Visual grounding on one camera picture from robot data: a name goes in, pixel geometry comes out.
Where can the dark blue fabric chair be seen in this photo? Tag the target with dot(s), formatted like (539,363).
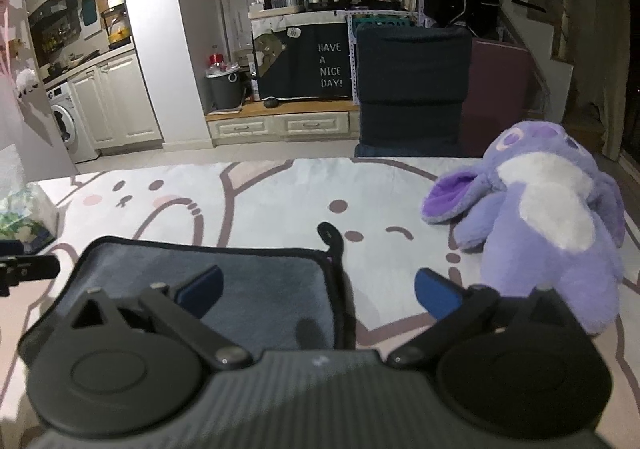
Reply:
(412,82)

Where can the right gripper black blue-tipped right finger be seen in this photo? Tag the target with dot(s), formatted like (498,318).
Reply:
(519,367)

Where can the white washing machine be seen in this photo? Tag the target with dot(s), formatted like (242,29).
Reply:
(71,125)

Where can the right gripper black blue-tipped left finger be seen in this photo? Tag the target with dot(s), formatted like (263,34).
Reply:
(99,377)

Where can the black computer mouse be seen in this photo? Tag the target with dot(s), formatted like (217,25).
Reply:
(271,103)

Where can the cream drawer bench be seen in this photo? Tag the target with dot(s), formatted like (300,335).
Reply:
(290,122)

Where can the grey trash bin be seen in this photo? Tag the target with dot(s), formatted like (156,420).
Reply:
(226,89)

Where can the maroon panel board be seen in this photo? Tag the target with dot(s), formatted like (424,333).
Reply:
(498,80)

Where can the purple plush bunny toy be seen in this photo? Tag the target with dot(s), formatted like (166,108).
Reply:
(542,214)

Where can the green tissue pack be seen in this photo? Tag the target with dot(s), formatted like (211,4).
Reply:
(29,217)

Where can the white kitchen cabinets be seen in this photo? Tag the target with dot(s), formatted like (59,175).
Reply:
(113,102)

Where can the black have a nice day cabinet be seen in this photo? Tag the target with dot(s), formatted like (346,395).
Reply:
(303,56)

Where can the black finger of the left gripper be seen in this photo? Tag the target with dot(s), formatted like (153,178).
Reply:
(17,267)

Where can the grey microfibre towel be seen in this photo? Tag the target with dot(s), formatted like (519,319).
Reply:
(258,298)

